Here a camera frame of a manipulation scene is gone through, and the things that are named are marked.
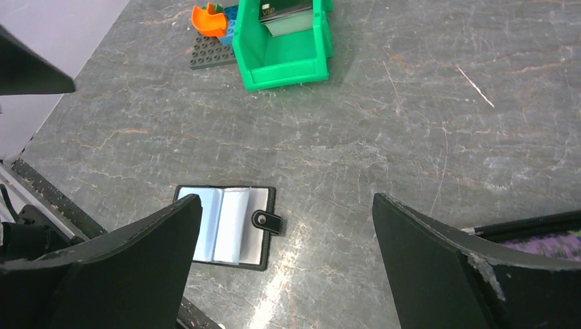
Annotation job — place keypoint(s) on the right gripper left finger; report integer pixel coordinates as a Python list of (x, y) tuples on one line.
[(132, 277)]

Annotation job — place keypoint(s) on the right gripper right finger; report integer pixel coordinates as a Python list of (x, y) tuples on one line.
[(442, 277)]

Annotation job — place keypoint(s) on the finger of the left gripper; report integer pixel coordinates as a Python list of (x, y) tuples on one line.
[(24, 72)]

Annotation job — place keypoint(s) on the black leather card holder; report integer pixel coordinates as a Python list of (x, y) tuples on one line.
[(237, 223)]

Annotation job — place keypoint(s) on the black VIP credit card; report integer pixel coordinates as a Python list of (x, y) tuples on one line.
[(276, 9)]

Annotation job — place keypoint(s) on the black poker chip case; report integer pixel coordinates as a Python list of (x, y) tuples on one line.
[(553, 236)]

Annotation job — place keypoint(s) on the blue grid tray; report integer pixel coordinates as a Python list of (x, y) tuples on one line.
[(211, 51)]

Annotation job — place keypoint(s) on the orange curved piece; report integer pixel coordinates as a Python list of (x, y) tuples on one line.
[(210, 20)]

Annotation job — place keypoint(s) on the green plastic bin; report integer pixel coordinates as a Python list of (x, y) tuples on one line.
[(267, 61)]

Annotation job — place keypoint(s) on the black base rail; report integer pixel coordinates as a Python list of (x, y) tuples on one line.
[(61, 211)]

